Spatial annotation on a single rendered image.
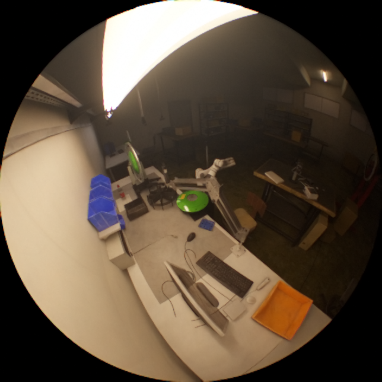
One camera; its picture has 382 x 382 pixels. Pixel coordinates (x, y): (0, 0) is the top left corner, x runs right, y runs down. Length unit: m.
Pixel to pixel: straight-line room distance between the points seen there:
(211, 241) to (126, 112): 5.16
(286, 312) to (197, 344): 0.63
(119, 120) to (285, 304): 5.92
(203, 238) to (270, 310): 0.82
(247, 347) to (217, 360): 0.20
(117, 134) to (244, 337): 5.81
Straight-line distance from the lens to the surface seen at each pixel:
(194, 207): 1.20
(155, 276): 1.10
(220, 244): 1.15
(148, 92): 5.80
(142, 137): 5.69
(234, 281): 1.02
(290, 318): 1.18
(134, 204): 1.63
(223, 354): 1.07
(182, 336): 1.03
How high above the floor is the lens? 1.92
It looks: 38 degrees down
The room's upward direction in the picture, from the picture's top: 7 degrees counter-clockwise
